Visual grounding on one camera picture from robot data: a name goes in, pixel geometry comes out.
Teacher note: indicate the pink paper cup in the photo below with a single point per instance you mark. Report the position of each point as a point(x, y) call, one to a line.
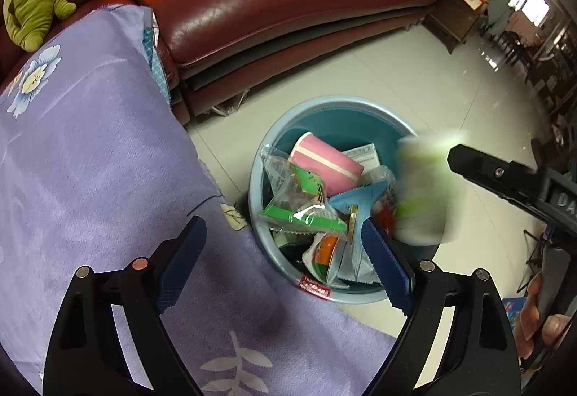
point(324, 162)

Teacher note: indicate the clear green snack wrapper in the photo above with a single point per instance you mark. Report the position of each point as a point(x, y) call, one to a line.
point(293, 202)

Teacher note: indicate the purple floral blanket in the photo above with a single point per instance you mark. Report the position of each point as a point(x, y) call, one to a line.
point(90, 152)

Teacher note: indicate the person's right hand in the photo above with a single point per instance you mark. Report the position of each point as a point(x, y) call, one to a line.
point(529, 328)

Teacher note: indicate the white printed paper box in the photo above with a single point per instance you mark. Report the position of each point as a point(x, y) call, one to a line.
point(363, 157)

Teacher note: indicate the wooden side table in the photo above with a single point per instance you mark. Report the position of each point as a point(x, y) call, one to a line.
point(455, 13)

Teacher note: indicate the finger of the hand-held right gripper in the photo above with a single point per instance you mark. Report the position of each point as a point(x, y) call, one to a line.
point(496, 177)

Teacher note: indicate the dark red leather sofa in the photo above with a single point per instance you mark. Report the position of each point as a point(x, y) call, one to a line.
point(279, 4)

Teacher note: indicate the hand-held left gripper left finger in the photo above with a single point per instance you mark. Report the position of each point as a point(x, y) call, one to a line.
point(180, 265)

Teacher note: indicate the light blue snack wrapper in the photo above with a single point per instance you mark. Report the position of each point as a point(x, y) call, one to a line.
point(360, 202)

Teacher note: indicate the teal plastic bin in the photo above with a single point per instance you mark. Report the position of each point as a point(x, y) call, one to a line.
point(342, 116)

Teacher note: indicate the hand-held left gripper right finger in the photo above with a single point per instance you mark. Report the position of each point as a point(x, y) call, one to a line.
point(383, 270)

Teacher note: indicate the white orange snack packet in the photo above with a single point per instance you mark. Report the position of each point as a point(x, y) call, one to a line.
point(322, 258)

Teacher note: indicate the dark wooden chair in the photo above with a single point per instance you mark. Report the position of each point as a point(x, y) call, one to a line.
point(509, 47)

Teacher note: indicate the green white tissue packet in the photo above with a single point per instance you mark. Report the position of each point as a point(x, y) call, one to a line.
point(423, 193)

